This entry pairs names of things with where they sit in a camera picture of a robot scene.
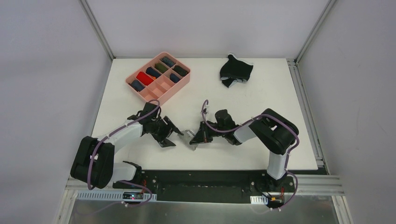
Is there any grey underwear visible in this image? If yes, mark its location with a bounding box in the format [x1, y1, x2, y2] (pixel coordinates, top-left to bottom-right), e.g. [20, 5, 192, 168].
[178, 129, 197, 151]

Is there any black underwear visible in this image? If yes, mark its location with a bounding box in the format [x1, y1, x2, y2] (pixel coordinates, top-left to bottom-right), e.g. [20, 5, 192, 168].
[219, 53, 254, 88]
[173, 65, 189, 77]

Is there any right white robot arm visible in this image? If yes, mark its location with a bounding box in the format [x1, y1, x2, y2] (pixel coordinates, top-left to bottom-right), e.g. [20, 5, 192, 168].
[188, 108, 299, 191]

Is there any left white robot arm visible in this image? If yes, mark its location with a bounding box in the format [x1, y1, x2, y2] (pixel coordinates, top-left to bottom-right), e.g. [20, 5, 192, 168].
[70, 99, 182, 190]

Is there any dark blue rolled underwear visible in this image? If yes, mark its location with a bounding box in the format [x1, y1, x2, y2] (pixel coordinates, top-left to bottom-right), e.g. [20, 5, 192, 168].
[129, 80, 145, 92]

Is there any small navy rolled underwear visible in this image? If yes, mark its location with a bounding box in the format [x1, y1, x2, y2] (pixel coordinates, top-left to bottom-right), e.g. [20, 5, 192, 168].
[169, 73, 180, 83]

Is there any red rolled underwear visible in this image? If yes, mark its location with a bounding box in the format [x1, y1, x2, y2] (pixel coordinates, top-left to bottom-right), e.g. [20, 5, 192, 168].
[136, 71, 154, 86]

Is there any black rolled underwear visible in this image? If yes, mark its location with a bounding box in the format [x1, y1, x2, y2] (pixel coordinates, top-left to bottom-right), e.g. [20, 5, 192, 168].
[173, 65, 189, 77]

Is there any olive rolled underwear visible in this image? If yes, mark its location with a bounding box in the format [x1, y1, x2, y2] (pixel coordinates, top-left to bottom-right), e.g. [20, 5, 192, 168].
[155, 63, 168, 74]

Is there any striped rolled underwear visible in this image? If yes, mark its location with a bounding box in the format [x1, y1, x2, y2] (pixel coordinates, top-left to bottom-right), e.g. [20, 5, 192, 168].
[160, 56, 176, 68]

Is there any pink divided organizer tray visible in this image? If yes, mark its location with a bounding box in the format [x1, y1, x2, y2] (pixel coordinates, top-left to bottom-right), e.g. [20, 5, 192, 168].
[125, 52, 191, 104]

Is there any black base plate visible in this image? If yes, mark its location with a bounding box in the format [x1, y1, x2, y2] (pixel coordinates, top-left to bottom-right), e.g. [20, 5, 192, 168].
[131, 170, 295, 203]

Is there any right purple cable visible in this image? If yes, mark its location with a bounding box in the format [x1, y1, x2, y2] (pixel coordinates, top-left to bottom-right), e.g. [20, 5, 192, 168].
[201, 99, 300, 213]

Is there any aluminium frame rail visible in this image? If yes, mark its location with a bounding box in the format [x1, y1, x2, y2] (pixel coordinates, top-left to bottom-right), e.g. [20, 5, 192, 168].
[65, 169, 116, 190]

